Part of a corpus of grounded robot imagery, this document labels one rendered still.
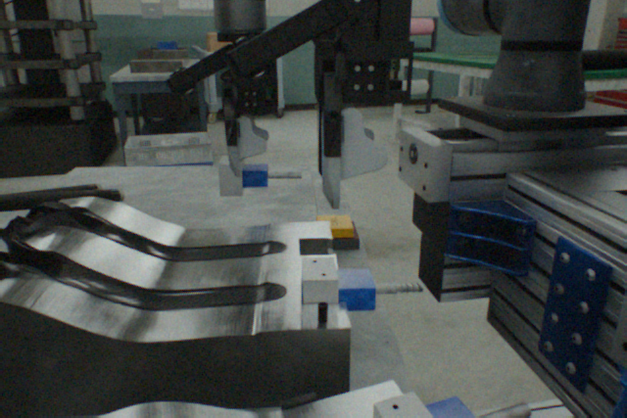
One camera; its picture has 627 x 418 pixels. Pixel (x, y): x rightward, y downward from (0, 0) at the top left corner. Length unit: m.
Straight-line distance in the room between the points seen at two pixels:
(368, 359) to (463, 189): 0.32
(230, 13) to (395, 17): 0.32
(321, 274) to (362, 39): 0.23
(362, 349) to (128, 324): 0.26
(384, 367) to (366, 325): 0.08
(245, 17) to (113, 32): 6.18
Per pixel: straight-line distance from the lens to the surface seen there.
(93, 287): 0.55
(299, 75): 6.99
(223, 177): 0.76
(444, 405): 0.43
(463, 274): 0.83
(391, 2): 0.44
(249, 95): 0.72
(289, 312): 0.49
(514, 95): 0.79
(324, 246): 0.65
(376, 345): 0.60
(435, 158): 0.73
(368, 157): 0.43
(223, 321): 0.49
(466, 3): 0.90
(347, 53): 0.42
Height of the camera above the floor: 1.16
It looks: 19 degrees down
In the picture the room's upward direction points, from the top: straight up
